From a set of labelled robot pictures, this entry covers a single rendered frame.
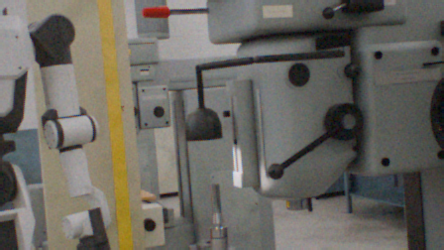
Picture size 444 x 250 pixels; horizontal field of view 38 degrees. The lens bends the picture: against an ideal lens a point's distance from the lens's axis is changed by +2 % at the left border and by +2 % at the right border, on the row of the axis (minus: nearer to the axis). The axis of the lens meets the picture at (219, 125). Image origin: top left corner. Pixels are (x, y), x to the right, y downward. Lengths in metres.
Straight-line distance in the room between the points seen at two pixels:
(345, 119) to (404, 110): 0.14
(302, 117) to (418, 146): 0.25
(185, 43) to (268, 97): 9.56
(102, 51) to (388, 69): 1.86
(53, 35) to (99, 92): 1.14
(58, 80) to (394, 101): 0.94
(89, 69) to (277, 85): 1.81
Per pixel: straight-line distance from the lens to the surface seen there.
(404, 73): 1.31
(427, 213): 1.61
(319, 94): 1.24
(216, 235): 1.72
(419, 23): 1.36
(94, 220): 1.80
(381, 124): 1.28
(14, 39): 1.73
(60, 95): 1.83
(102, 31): 2.96
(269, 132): 1.22
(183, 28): 10.78
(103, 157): 2.95
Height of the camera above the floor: 1.53
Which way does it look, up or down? 3 degrees down
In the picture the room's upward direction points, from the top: 5 degrees counter-clockwise
